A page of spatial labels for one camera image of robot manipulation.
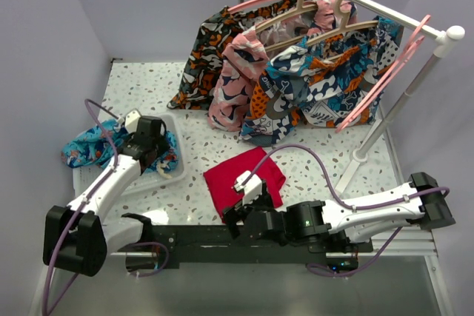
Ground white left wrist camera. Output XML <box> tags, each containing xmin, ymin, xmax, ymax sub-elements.
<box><xmin>117</xmin><ymin>109</ymin><xmax>141</xmax><ymax>133</ymax></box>

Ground silver clothes rack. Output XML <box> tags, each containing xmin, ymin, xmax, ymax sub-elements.
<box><xmin>238</xmin><ymin>0</ymin><xmax>466</xmax><ymax>199</ymax></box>

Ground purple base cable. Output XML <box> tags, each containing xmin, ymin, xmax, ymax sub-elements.
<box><xmin>127</xmin><ymin>242</ymin><xmax>170</xmax><ymax>278</ymax></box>
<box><xmin>306</xmin><ymin>226</ymin><xmax>407</xmax><ymax>278</ymax></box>

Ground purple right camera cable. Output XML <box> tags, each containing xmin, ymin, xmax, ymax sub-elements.
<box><xmin>244</xmin><ymin>144</ymin><xmax>451</xmax><ymax>210</ymax></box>

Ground purple camera cable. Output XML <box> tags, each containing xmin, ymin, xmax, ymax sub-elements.
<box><xmin>244</xmin><ymin>144</ymin><xmax>451</xmax><ymax>210</ymax></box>
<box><xmin>40</xmin><ymin>98</ymin><xmax>125</xmax><ymax>316</ymax></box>

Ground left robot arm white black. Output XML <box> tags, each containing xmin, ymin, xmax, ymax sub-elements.
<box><xmin>43</xmin><ymin>111</ymin><xmax>170</xmax><ymax>277</ymax></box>

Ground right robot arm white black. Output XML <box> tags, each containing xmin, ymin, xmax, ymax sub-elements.
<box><xmin>222</xmin><ymin>172</ymin><xmax>455</xmax><ymax>252</ymax></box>

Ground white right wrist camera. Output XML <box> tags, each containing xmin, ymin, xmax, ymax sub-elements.
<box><xmin>233</xmin><ymin>171</ymin><xmax>262</xmax><ymax>205</ymax></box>

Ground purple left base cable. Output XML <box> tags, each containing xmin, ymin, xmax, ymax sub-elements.
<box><xmin>127</xmin><ymin>242</ymin><xmax>170</xmax><ymax>278</ymax></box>

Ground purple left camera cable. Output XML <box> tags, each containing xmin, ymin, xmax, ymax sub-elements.
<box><xmin>40</xmin><ymin>98</ymin><xmax>125</xmax><ymax>316</ymax></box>

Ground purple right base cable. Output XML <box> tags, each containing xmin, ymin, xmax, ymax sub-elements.
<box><xmin>306</xmin><ymin>226</ymin><xmax>407</xmax><ymax>278</ymax></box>

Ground beige hanger front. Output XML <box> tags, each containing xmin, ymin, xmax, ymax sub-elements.
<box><xmin>264</xmin><ymin>0</ymin><xmax>379</xmax><ymax>54</ymax></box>

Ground blue shark print shorts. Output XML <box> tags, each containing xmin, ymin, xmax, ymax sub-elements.
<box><xmin>61</xmin><ymin>119</ymin><xmax>176</xmax><ymax>173</ymax></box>

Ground red folded cloth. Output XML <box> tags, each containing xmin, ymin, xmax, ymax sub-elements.
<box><xmin>203</xmin><ymin>146</ymin><xmax>287</xmax><ymax>225</ymax></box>

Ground white plastic basket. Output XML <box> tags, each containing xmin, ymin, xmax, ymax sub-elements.
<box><xmin>73</xmin><ymin>112</ymin><xmax>187</xmax><ymax>197</ymax></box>

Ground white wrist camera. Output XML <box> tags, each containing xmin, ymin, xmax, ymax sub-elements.
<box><xmin>233</xmin><ymin>171</ymin><xmax>262</xmax><ymax>205</ymax></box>
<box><xmin>117</xmin><ymin>109</ymin><xmax>141</xmax><ymax>133</ymax></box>

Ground black orange camo shorts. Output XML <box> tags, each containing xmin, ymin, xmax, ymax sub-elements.
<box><xmin>167</xmin><ymin>0</ymin><xmax>297</xmax><ymax>110</ymax></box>

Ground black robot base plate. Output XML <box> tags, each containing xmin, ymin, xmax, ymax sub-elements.
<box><xmin>119</xmin><ymin>225</ymin><xmax>373</xmax><ymax>271</ymax></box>

